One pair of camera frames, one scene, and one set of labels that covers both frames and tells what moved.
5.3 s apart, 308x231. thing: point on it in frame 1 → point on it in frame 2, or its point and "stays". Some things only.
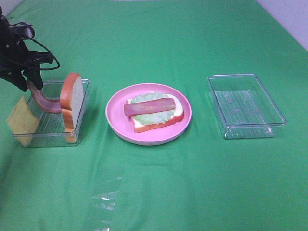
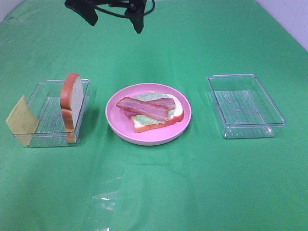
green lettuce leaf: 152,118 stays
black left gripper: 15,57 → 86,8
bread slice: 178,115 stays
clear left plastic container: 49,132 stays
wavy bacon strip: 52,106 → 158,108
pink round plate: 122,124 stays
